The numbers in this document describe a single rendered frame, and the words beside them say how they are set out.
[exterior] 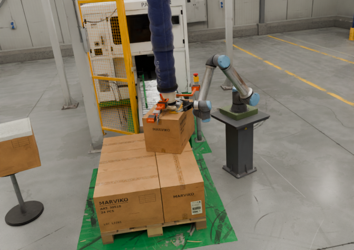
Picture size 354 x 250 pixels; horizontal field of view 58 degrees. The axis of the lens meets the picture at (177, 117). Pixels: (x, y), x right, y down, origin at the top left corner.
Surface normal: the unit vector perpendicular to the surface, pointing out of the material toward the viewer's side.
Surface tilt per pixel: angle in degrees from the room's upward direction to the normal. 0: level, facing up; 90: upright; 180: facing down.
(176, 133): 90
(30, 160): 90
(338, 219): 0
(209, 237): 0
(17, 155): 90
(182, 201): 90
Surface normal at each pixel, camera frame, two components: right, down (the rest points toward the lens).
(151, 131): -0.29, 0.40
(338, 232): -0.08, -0.92
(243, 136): 0.50, 0.30
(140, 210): 0.13, 0.38
